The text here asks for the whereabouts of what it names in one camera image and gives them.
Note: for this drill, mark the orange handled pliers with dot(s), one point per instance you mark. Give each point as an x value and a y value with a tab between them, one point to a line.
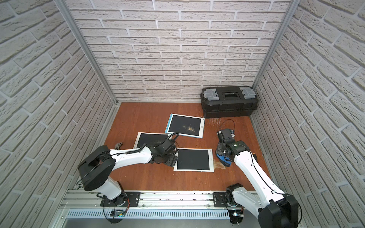
118	146

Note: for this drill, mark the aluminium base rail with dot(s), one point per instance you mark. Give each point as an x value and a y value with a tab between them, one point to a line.
78	204

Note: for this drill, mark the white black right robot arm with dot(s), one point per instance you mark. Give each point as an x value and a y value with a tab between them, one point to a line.
270	205

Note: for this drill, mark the large white drawing tablet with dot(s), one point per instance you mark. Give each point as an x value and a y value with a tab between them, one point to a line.
149	139

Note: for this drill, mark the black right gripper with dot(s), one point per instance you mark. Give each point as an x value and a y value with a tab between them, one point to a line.
219	148

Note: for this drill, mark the left aluminium corner post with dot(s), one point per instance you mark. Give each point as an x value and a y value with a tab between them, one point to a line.
66	13

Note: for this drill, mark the right aluminium corner post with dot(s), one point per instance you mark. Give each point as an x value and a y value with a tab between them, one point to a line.
276	41

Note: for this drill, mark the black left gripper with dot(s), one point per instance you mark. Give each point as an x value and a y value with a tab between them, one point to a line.
170	159

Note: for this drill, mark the blue microfiber cloth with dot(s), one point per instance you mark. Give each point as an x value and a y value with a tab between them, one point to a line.
225	161

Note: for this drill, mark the small white drawing tablet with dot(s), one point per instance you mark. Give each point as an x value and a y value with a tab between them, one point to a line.
194	160

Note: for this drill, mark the black plastic toolbox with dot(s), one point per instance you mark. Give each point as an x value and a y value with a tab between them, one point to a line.
228	101

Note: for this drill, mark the blue framed drawing tablet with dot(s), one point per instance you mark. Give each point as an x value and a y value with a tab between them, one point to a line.
185	125

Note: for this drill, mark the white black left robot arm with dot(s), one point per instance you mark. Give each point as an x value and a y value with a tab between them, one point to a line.
95	170

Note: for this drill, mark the aluminium corner post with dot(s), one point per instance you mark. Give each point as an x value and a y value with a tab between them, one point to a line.
66	13
276	41

